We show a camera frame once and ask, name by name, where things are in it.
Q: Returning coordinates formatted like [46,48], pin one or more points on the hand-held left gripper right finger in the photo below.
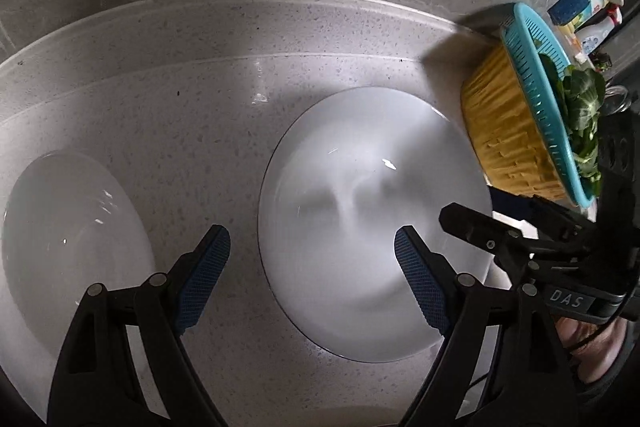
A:
[420,277]

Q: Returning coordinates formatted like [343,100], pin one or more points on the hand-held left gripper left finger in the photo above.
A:
[205,277]

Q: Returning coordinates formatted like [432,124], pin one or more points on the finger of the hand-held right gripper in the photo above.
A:
[550,214]
[480,227]

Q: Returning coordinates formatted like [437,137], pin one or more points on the large white bowl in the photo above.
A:
[340,167]

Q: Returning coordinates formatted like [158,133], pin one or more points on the small white bowl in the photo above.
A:
[65,227]

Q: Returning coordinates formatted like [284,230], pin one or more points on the person's right hand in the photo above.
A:
[595,347]

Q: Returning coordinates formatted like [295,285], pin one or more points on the yellow ribbed basin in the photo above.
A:
[505,132]

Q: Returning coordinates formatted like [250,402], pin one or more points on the green leafy vegetables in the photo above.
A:
[582,102]

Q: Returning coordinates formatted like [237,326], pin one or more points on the teal colander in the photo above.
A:
[530,47]

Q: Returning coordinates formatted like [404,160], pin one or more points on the white spray bottle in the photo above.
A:
[597,34]

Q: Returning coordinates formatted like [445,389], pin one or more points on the blue utensil cup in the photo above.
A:
[570,2]

